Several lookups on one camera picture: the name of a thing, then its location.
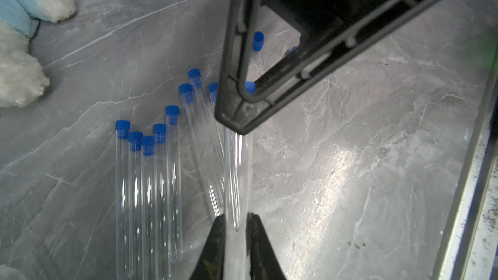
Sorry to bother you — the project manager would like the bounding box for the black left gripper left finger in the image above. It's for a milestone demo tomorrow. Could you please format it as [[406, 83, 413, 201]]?
[[189, 215, 226, 280]]

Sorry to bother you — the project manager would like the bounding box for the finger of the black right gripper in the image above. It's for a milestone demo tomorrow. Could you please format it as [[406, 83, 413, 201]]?
[[215, 0, 487, 136]]

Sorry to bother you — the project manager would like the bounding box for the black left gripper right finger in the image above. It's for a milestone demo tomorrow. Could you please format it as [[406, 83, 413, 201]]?
[[246, 212, 286, 280]]

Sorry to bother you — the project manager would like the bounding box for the blue stopper removed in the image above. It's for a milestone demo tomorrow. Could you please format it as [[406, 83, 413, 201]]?
[[252, 31, 265, 51], [287, 46, 297, 54]]

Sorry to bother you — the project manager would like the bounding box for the capped test tube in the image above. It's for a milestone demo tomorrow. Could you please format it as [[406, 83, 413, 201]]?
[[188, 68, 224, 216], [153, 124, 170, 279], [165, 105, 183, 263], [179, 83, 216, 219], [115, 120, 132, 279], [141, 136, 154, 279], [207, 82, 224, 159], [223, 81, 258, 232]]

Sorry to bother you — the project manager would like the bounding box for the white teddy bear blue hoodie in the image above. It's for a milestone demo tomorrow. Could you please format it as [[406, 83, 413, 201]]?
[[1, 0, 77, 108]]

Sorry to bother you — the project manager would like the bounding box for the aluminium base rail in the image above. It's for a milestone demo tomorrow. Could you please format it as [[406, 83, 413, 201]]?
[[431, 60, 497, 279]]

